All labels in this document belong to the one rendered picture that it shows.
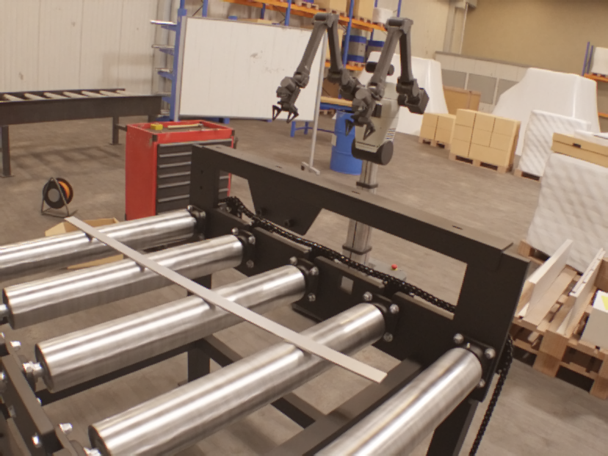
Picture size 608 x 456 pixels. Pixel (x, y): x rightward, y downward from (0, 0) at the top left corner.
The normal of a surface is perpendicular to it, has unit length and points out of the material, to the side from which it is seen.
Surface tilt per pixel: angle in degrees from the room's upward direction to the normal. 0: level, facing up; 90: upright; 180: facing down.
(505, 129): 90
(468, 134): 90
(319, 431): 0
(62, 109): 90
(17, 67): 90
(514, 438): 0
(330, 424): 0
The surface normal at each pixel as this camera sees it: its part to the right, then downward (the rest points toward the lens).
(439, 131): -0.65, 0.18
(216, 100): 0.40, 0.34
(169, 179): 0.74, 0.30
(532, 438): 0.12, -0.94
